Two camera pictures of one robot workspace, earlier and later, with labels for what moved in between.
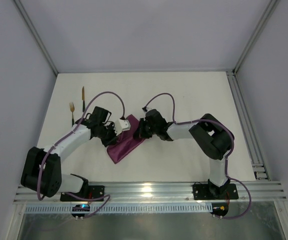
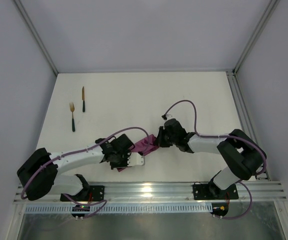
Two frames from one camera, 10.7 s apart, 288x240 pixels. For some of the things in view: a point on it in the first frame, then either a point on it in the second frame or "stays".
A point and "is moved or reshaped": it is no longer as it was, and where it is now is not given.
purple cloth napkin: x=125 y=143 is moved or reshaped
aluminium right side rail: x=259 y=169 stays
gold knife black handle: x=83 y=98 stays
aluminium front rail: x=167 y=192 stays
